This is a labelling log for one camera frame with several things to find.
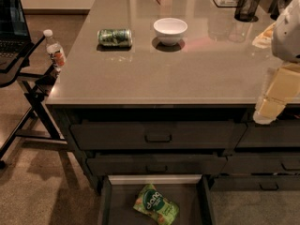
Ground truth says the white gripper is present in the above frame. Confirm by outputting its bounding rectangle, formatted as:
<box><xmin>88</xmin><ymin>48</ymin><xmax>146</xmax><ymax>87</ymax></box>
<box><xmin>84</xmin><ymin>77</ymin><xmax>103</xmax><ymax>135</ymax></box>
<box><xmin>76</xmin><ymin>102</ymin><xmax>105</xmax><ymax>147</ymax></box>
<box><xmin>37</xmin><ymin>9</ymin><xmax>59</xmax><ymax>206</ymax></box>
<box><xmin>253</xmin><ymin>63</ymin><xmax>300</xmax><ymax>125</ymax></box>

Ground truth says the green rice chip bag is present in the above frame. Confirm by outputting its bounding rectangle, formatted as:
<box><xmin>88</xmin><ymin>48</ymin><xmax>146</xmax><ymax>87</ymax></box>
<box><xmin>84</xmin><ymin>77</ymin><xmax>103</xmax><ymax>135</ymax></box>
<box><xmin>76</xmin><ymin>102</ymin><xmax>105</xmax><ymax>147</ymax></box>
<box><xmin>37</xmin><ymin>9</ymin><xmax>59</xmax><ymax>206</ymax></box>
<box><xmin>133</xmin><ymin>184</ymin><xmax>179</xmax><ymax>225</ymax></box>

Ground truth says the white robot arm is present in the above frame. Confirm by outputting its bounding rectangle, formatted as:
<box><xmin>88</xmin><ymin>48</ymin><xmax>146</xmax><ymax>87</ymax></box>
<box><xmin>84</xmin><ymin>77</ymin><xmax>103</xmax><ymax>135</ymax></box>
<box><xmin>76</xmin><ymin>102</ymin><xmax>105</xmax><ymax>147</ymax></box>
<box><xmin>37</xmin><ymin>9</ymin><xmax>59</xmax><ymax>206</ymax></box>
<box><xmin>253</xmin><ymin>0</ymin><xmax>300</xmax><ymax>125</ymax></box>

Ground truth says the top right dark drawer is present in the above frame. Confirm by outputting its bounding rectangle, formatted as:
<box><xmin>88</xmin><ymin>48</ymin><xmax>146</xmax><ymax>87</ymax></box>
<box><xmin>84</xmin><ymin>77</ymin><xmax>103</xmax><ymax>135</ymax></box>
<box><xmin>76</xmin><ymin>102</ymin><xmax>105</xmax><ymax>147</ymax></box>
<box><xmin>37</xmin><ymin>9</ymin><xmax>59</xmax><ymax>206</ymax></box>
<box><xmin>237</xmin><ymin>107</ymin><xmax>300</xmax><ymax>148</ymax></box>

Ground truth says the dark drawer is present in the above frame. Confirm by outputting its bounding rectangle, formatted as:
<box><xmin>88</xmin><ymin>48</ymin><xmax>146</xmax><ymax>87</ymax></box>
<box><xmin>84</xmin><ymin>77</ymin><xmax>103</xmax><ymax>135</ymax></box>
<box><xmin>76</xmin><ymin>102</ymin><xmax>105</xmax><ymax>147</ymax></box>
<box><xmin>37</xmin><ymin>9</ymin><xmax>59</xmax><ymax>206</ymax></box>
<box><xmin>69</xmin><ymin>121</ymin><xmax>247</xmax><ymax>150</ymax></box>
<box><xmin>86</xmin><ymin>154</ymin><xmax>226</xmax><ymax>175</ymax></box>
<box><xmin>222</xmin><ymin>153</ymin><xmax>300</xmax><ymax>174</ymax></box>
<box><xmin>209</xmin><ymin>175</ymin><xmax>300</xmax><ymax>191</ymax></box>
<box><xmin>237</xmin><ymin>107</ymin><xmax>300</xmax><ymax>148</ymax></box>

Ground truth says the middle right dark drawer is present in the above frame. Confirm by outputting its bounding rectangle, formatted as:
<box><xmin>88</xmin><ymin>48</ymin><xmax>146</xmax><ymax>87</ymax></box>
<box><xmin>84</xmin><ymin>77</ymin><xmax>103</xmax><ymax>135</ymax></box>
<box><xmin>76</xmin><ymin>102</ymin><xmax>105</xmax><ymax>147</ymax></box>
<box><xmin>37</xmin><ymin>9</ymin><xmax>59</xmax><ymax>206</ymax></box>
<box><xmin>222</xmin><ymin>153</ymin><xmax>300</xmax><ymax>174</ymax></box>

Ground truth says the bottom right dark drawer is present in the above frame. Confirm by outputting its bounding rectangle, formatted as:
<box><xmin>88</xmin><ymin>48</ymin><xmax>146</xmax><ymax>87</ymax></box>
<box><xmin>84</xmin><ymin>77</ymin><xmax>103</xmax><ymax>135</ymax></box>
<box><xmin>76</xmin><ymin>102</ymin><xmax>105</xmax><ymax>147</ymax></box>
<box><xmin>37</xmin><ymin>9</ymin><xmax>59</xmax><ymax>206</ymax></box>
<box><xmin>209</xmin><ymin>175</ymin><xmax>300</xmax><ymax>191</ymax></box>

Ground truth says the grey kitchen counter cabinet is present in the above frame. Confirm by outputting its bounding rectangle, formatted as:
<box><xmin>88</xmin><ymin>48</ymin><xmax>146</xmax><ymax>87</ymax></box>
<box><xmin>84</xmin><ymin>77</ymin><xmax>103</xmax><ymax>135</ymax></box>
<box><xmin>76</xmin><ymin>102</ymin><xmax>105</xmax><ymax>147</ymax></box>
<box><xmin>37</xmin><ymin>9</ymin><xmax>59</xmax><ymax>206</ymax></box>
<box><xmin>47</xmin><ymin>0</ymin><xmax>299</xmax><ymax>189</ymax></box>

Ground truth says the top left dark drawer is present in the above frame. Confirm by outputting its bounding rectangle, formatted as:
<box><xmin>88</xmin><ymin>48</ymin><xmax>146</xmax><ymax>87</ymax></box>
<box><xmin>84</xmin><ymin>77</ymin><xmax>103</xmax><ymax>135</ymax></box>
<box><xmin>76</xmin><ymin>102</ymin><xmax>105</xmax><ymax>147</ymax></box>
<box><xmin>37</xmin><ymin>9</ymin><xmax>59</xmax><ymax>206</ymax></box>
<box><xmin>69</xmin><ymin>121</ymin><xmax>247</xmax><ymax>150</ymax></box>

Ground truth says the open bottom left drawer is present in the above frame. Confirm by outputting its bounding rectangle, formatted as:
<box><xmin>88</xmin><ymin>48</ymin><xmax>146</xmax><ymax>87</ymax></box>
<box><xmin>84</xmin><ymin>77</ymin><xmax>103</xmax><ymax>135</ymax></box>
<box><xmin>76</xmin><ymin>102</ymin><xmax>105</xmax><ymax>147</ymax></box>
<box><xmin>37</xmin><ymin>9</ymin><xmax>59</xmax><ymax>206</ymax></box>
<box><xmin>97</xmin><ymin>174</ymin><xmax>217</xmax><ymax>225</ymax></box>

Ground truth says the middle left dark drawer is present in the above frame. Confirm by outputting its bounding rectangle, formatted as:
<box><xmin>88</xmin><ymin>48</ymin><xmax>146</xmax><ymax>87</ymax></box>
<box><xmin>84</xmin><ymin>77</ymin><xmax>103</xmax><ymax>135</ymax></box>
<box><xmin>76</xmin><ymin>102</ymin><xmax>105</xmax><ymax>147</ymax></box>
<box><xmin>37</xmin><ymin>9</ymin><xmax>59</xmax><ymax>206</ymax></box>
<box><xmin>86</xmin><ymin>154</ymin><xmax>226</xmax><ymax>175</ymax></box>

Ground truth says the black mesh cup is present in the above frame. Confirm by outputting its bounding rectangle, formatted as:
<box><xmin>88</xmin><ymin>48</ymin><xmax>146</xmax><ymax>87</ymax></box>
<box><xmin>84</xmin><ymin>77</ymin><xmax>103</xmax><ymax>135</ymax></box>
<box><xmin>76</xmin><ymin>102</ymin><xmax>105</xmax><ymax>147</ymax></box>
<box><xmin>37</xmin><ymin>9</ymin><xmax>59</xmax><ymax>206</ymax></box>
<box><xmin>234</xmin><ymin>0</ymin><xmax>261</xmax><ymax>22</ymax></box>

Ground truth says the white bowl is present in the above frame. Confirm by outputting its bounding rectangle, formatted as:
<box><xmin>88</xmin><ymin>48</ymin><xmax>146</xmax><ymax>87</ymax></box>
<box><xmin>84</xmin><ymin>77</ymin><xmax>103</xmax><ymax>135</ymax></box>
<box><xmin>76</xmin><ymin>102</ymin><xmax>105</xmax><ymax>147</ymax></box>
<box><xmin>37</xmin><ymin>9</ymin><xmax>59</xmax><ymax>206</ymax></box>
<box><xmin>153</xmin><ymin>18</ymin><xmax>188</xmax><ymax>46</ymax></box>

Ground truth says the green soda can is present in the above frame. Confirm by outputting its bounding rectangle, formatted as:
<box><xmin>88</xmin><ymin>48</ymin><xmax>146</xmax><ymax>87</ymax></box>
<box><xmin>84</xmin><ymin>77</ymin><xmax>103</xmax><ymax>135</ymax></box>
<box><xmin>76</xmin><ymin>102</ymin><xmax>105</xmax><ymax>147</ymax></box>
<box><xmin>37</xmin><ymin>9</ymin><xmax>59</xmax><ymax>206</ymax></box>
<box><xmin>97</xmin><ymin>29</ymin><xmax>132</xmax><ymax>47</ymax></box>

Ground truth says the clear plastic water bottle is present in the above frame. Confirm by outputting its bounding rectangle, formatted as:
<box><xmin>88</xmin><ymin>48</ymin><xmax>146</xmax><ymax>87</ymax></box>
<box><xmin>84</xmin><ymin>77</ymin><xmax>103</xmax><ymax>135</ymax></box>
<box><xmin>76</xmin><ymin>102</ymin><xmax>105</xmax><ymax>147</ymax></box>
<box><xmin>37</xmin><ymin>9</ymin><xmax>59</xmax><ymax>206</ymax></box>
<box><xmin>43</xmin><ymin>29</ymin><xmax>66</xmax><ymax>72</ymax></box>

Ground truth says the black laptop stand table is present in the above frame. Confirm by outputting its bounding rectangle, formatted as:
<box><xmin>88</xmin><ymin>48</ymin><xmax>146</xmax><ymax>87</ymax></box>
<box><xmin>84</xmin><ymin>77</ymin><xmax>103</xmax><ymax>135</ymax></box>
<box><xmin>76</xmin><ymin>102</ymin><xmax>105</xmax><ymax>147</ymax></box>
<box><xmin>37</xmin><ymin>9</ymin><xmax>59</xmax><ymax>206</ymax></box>
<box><xmin>0</xmin><ymin>35</ymin><xmax>65</xmax><ymax>170</ymax></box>

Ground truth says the black laptop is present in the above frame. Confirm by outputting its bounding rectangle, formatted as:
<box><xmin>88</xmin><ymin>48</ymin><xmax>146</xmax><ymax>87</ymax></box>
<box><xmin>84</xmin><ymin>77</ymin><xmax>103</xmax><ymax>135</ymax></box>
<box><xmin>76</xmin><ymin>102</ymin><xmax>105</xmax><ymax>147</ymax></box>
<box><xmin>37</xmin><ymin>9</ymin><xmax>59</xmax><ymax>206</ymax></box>
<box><xmin>0</xmin><ymin>0</ymin><xmax>33</xmax><ymax>73</ymax></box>

